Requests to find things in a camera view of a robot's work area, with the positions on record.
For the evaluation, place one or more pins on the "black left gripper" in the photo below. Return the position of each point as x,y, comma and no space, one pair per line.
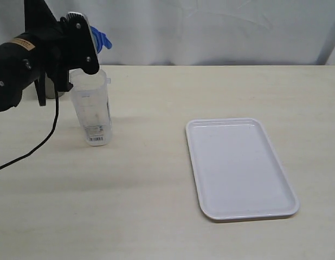
55,46

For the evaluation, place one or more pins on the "blue container lid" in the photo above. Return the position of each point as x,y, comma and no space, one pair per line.
100,40

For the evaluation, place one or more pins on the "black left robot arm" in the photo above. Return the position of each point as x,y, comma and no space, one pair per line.
14,76

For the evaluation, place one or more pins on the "clear plastic tall container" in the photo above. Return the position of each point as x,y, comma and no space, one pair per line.
90,99

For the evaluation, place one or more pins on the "white backdrop curtain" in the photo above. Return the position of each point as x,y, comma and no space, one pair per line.
211,32

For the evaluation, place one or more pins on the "white rectangular tray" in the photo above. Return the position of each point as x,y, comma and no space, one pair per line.
238,175

